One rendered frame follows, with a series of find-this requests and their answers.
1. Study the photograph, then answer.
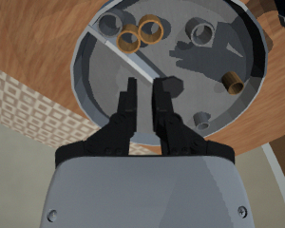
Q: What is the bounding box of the bronze bushing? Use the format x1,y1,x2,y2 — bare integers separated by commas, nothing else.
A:
221,71,244,95
138,14,163,45
116,24,141,53

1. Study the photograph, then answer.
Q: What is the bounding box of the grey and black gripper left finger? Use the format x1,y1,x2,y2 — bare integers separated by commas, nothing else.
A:
55,77,137,169

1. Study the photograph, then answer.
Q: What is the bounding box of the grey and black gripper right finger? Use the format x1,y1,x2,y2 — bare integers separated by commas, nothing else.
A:
151,78,235,164

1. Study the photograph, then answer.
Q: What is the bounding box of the grey metal bushing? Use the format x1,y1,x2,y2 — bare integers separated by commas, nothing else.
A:
97,8,124,38
193,112,210,130
185,17,214,47

